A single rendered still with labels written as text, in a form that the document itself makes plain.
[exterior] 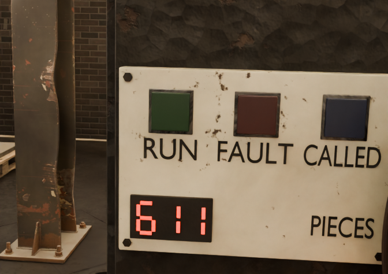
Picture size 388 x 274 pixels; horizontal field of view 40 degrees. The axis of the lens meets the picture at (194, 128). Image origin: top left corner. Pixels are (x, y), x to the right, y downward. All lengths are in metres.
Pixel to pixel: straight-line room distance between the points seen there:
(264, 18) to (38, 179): 2.78
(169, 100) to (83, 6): 6.27
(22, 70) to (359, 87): 2.75
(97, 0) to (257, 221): 6.25
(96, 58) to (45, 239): 3.74
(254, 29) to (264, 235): 0.20
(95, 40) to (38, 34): 3.62
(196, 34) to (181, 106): 0.07
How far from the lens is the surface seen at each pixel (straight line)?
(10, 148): 5.49
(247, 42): 0.51
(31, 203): 3.27
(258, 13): 0.51
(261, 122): 0.49
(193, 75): 0.49
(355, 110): 0.50
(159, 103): 0.49
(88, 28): 6.72
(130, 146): 0.51
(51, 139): 3.13
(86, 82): 6.74
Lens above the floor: 1.27
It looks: 9 degrees down
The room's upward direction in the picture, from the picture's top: 1 degrees clockwise
